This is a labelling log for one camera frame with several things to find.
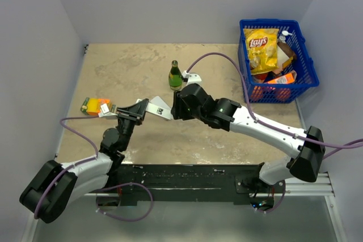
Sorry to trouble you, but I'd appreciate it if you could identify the brown white snack package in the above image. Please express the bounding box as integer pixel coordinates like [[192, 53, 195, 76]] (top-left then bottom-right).
[[277, 41, 297, 70]]

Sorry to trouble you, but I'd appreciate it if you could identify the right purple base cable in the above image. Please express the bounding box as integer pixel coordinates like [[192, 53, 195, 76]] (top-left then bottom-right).
[[254, 181, 286, 214]]

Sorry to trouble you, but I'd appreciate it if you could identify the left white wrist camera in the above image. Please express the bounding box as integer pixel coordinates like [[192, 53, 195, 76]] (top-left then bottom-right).
[[98, 103, 117, 120]]

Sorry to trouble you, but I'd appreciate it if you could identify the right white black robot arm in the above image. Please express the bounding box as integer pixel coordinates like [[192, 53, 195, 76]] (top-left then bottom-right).
[[171, 83, 325, 193]]

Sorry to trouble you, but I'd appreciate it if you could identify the yellow chips bag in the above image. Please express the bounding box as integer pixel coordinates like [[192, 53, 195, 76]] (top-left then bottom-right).
[[243, 28, 278, 75]]

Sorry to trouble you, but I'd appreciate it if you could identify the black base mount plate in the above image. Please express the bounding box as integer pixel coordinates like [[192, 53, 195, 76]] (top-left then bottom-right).
[[98, 164, 285, 208]]

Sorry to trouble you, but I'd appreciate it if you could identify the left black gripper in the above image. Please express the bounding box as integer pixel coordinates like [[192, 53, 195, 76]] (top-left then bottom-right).
[[115, 99, 149, 151]]

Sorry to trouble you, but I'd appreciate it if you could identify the blue plastic basket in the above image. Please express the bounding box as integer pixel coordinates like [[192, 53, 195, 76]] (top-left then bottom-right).
[[238, 19, 319, 103]]

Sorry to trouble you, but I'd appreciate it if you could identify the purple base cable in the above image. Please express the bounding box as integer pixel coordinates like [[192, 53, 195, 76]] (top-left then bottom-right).
[[95, 182, 155, 222], [254, 181, 286, 214]]

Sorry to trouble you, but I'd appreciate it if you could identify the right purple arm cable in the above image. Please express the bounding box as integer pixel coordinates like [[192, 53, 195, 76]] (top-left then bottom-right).
[[185, 52, 363, 160]]

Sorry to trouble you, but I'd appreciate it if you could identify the white cap bottle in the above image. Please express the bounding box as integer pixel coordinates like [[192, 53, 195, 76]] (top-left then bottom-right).
[[278, 30, 293, 43]]

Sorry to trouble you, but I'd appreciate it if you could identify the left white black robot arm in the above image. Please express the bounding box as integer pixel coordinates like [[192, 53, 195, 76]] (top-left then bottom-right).
[[19, 99, 149, 223]]

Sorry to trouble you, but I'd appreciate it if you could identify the orange carton box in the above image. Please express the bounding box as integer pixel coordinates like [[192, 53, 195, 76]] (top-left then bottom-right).
[[266, 70, 297, 84]]

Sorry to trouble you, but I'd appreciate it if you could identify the green glass bottle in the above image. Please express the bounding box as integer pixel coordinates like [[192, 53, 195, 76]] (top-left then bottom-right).
[[168, 60, 183, 91]]

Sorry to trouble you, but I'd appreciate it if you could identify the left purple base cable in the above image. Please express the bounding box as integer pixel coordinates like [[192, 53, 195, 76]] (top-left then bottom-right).
[[95, 182, 155, 222]]

